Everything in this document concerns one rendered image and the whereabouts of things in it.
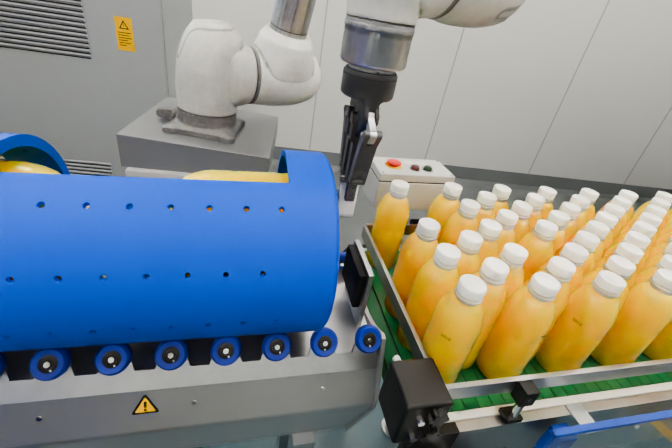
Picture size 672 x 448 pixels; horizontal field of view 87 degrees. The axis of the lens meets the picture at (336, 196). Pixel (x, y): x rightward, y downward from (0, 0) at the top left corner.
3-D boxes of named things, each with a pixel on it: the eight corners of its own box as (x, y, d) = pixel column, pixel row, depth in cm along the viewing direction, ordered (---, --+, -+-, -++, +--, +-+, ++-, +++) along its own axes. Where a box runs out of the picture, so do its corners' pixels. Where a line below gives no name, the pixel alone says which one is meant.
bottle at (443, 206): (447, 262, 89) (472, 199, 80) (429, 270, 85) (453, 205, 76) (426, 246, 93) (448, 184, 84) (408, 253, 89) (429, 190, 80)
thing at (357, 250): (337, 287, 72) (347, 239, 66) (348, 287, 73) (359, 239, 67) (348, 327, 64) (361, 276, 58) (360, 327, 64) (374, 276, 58)
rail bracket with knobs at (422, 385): (371, 389, 57) (385, 348, 52) (412, 385, 59) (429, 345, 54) (391, 458, 49) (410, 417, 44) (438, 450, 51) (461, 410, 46)
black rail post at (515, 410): (497, 410, 57) (517, 380, 53) (512, 408, 58) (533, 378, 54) (505, 424, 55) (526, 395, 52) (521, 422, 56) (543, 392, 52)
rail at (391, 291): (361, 235, 86) (363, 225, 84) (364, 235, 86) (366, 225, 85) (430, 396, 52) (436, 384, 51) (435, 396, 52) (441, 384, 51)
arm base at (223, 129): (170, 109, 105) (170, 90, 102) (245, 123, 108) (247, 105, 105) (143, 128, 89) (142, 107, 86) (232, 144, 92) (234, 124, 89)
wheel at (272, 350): (256, 338, 55) (257, 342, 53) (282, 323, 56) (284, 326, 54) (269, 364, 55) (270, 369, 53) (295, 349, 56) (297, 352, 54)
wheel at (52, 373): (29, 354, 47) (19, 359, 45) (65, 336, 49) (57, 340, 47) (43, 384, 47) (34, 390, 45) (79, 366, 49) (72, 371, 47)
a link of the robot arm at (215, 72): (169, 96, 97) (168, 8, 87) (233, 99, 107) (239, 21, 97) (183, 117, 86) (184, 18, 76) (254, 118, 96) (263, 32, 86)
